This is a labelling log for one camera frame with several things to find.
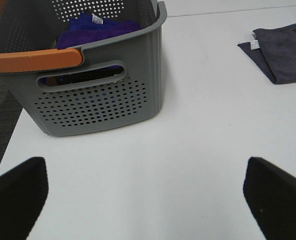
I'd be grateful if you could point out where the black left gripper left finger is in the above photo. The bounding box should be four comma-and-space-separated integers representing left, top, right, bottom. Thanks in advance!
0, 157, 49, 240

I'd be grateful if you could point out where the purple towel in basket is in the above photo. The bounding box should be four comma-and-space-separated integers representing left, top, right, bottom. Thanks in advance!
55, 12, 141, 50

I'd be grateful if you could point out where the grey perforated plastic basket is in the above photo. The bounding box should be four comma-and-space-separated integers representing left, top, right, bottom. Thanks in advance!
0, 0, 167, 137

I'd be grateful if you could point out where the orange basket handle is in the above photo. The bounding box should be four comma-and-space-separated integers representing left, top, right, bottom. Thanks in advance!
0, 0, 83, 73

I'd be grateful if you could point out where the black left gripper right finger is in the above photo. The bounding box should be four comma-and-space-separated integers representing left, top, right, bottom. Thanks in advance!
242, 157, 296, 240

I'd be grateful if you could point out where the dark grey towel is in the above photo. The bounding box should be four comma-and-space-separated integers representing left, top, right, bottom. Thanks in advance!
238, 23, 296, 85

